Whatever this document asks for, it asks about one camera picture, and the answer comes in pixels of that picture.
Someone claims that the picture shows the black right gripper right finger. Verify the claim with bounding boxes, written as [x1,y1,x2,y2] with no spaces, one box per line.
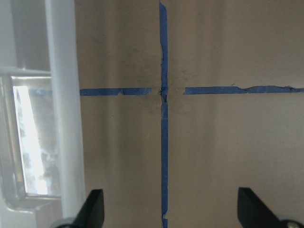
[237,187,280,228]

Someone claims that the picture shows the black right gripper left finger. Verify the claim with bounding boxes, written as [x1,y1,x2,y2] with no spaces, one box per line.
[71,189,105,228]

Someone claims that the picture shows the clear plastic box lid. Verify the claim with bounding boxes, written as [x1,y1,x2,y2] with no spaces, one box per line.
[0,0,85,228]

